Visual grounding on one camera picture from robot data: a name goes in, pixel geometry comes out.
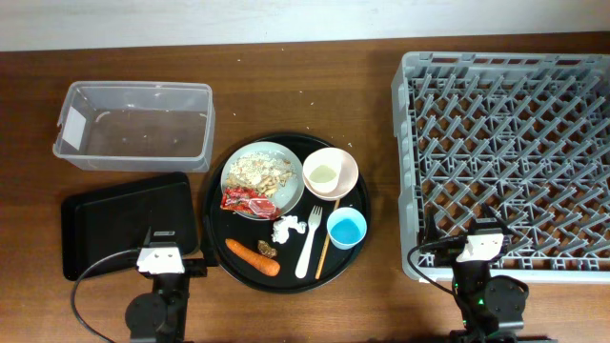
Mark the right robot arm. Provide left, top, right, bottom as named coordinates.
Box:
left=419, top=205, right=529, bottom=343

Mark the blue plastic cup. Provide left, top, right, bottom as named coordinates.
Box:
left=326, top=207, right=368, bottom=250

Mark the red snack wrapper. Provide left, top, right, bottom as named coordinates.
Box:
left=220, top=187, right=280, bottom=220

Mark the round black tray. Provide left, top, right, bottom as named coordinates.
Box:
left=202, top=159, right=365, bottom=293

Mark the grey plate with food scraps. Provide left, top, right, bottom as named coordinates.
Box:
left=220, top=141, right=304, bottom=216

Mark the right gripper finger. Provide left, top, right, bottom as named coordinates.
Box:
left=424, top=205, right=438, bottom=241
left=481, top=203, right=514, bottom=235

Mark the brown food scrap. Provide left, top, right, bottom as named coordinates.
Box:
left=257, top=240, right=277, bottom=259

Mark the orange carrot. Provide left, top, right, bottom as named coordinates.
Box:
left=225, top=238, right=280, bottom=277

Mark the clear plastic bin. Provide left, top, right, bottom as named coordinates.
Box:
left=52, top=81, right=215, bottom=172

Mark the white plastic fork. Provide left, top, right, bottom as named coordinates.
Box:
left=295, top=206, right=323, bottom=279

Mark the pink bowl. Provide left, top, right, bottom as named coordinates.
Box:
left=302, top=148, right=359, bottom=201

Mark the black rectangular tray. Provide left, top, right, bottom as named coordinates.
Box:
left=60, top=172, right=198, bottom=281

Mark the wooden chopstick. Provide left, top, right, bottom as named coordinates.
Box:
left=315, top=198, right=340, bottom=280

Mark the grey dishwasher rack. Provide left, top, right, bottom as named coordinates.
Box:
left=392, top=51, right=609, bottom=284

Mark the cream paper cup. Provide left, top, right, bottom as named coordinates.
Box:
left=303, top=148, right=342, bottom=194

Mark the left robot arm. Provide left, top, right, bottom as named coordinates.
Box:
left=125, top=218, right=217, bottom=343

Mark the white tissue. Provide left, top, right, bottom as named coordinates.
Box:
left=272, top=215, right=307, bottom=244

